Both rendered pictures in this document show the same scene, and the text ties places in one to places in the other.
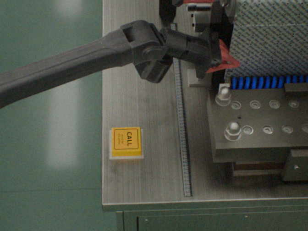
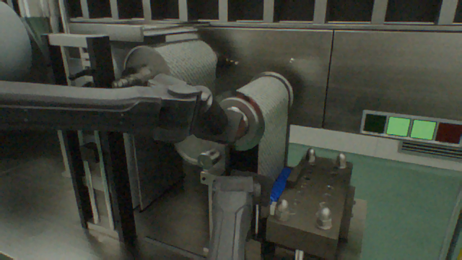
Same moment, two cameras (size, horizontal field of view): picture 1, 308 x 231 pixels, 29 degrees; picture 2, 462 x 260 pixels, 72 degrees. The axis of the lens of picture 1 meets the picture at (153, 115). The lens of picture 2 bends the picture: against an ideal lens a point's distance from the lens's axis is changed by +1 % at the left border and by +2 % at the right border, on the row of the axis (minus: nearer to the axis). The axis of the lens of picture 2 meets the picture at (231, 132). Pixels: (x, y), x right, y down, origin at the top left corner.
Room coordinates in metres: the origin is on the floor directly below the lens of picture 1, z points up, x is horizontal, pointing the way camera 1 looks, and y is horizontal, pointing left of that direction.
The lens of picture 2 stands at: (0.62, 0.45, 1.50)
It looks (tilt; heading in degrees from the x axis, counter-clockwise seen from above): 22 degrees down; 298
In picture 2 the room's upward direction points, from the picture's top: straight up
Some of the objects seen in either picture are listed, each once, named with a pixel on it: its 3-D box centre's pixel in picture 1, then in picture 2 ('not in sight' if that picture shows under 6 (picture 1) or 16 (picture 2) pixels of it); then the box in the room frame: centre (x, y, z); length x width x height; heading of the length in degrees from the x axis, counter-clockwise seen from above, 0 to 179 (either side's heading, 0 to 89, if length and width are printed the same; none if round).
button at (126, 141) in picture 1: (126, 141); not in sight; (0.77, 0.06, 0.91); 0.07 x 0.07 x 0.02; 4
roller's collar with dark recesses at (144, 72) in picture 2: not in sight; (139, 78); (1.19, -0.12, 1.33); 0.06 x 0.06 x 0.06; 4
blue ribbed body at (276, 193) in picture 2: (275, 83); (279, 186); (0.87, -0.29, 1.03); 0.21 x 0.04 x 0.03; 94
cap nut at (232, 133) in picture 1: (233, 129); (324, 216); (0.72, -0.18, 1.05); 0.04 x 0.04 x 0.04
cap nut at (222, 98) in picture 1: (224, 94); (282, 208); (0.81, -0.16, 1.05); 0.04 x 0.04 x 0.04
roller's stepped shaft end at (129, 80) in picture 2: not in sight; (123, 82); (1.19, -0.06, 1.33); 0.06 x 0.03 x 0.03; 94
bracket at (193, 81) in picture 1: (203, 40); (215, 198); (0.98, -0.12, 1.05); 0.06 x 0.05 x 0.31; 94
